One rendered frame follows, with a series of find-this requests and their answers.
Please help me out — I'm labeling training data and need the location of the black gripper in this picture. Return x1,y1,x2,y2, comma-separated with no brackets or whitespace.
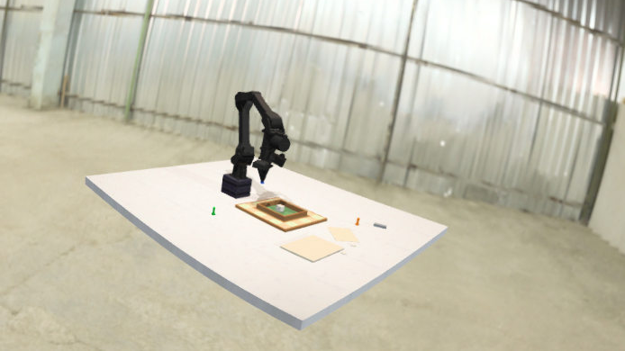
252,144,276,182

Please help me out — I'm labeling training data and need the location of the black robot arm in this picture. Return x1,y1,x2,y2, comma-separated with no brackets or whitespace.
230,91,290,180

